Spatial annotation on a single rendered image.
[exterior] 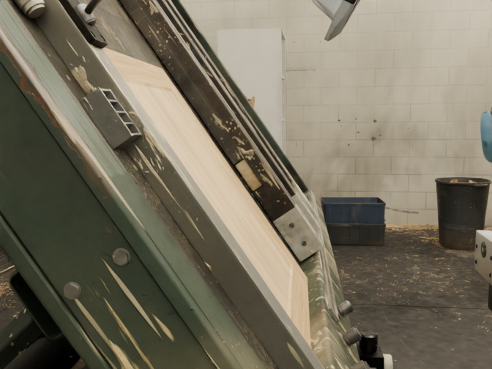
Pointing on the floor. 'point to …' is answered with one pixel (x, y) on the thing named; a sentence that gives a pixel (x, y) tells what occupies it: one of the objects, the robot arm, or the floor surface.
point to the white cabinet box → (259, 72)
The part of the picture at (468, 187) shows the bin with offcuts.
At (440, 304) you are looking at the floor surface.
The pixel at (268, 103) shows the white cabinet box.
